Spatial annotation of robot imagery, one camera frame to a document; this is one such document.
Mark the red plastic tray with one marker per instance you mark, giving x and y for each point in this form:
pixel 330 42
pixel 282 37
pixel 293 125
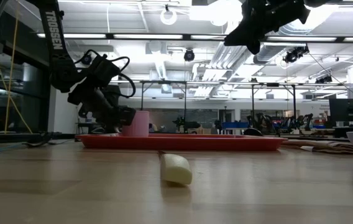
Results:
pixel 179 143

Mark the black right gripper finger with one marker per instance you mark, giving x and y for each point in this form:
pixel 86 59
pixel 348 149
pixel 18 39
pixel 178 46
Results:
pixel 255 43
pixel 238 35

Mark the black ceiling camera cluster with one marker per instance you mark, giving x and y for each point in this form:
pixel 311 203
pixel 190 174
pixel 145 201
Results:
pixel 293 55

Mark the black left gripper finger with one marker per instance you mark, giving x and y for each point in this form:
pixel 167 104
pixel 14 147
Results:
pixel 128 116

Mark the blue storage bin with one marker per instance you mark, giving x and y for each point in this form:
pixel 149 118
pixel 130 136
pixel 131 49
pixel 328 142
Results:
pixel 235 125

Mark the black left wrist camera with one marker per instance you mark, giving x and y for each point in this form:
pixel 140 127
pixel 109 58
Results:
pixel 105 71

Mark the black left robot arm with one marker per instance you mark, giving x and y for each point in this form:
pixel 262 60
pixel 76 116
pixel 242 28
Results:
pixel 55 40

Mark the beige napkin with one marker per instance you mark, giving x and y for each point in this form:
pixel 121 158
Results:
pixel 319 146

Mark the black computer monitor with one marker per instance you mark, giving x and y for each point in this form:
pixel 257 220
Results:
pixel 349 110

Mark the black hanging spotlight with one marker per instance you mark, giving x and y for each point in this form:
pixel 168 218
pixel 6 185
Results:
pixel 189 55

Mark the black background workstation frame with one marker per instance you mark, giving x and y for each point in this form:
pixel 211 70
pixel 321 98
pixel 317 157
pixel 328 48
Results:
pixel 164 81

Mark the pink plastic mug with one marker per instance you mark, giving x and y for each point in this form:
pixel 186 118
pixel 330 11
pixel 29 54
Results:
pixel 136 124

